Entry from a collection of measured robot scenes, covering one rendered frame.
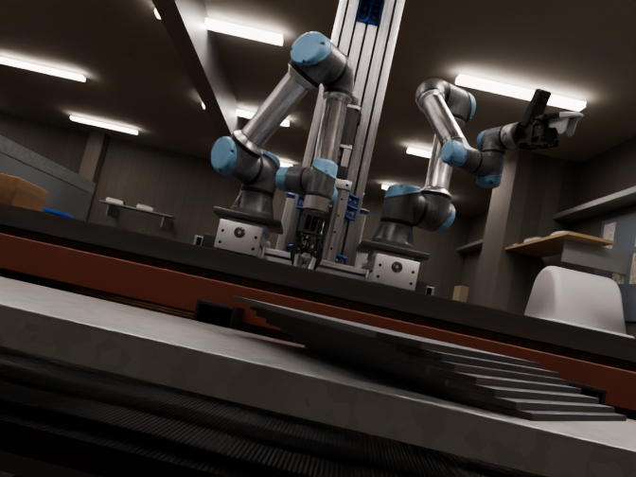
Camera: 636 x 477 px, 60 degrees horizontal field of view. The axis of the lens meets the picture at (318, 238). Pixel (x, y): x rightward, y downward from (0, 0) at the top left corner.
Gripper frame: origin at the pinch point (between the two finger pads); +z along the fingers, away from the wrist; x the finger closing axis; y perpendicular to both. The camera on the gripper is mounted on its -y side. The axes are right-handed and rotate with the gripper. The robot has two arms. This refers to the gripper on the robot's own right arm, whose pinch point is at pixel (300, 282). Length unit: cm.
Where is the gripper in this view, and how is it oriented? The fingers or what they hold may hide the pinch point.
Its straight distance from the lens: 155.8
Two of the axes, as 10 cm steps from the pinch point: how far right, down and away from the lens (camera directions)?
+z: -2.1, 9.7, -1.2
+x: 9.8, 2.0, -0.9
